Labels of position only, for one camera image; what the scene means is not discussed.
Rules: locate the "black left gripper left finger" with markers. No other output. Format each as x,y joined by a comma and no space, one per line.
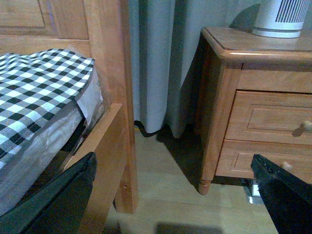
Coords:
58,207

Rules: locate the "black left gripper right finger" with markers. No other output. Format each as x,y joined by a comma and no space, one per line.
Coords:
287,198

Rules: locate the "round wooden drawer knob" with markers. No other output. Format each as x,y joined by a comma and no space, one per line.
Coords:
304,127

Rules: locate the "wooden top drawer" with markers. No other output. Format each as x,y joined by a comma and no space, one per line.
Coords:
270,117

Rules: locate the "lower drawer wooden knob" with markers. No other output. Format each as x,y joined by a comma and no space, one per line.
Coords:
286,166

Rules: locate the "plastic wrapped mattress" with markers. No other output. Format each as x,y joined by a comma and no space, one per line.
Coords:
19,174

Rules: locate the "wooden nightstand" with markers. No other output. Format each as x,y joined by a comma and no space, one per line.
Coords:
236,60

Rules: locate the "black white checkered blanket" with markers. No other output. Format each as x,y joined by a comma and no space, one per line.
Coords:
33,89

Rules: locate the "white slatted air purifier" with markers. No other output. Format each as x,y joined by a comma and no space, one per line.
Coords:
280,18

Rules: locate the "grey-green curtain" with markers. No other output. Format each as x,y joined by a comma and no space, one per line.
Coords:
166,55

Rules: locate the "wooden bed frame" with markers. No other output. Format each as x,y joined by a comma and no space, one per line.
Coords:
98,29

